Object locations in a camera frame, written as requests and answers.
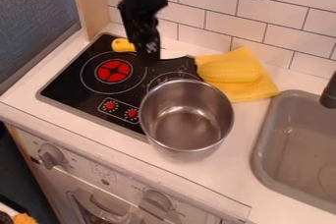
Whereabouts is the silver pot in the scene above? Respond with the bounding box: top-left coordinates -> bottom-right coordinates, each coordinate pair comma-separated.
138,79 -> 237,162

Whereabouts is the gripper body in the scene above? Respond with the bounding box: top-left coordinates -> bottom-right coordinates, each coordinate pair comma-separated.
116,0 -> 171,66

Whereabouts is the toy stove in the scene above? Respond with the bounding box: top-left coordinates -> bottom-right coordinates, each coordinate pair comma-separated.
35,31 -> 204,142

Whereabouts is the yellow cloth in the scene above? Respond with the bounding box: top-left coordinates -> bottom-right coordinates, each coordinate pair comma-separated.
194,46 -> 281,103

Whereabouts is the toy sink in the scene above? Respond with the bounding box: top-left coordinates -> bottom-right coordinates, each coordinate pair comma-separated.
249,89 -> 336,215

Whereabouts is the yellow tool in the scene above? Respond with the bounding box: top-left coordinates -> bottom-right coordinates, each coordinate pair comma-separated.
110,37 -> 139,54

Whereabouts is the yellow toy corn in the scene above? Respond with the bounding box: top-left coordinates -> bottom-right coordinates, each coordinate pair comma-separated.
196,58 -> 264,84

